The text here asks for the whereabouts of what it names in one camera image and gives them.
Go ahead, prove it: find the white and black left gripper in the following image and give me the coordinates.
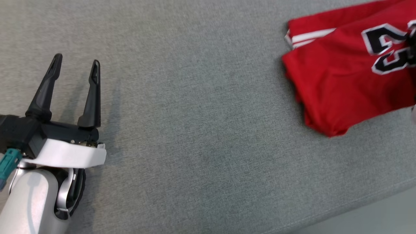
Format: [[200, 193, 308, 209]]
[[21, 53, 107, 169]]

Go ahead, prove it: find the red jersey with white trim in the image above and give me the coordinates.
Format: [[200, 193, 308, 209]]
[[281, 0, 416, 138]]

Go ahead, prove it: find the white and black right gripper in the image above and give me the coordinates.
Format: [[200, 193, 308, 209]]
[[406, 28, 416, 125]]

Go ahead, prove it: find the teal plug camera cable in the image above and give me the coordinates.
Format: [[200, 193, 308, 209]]
[[0, 149, 23, 190]]

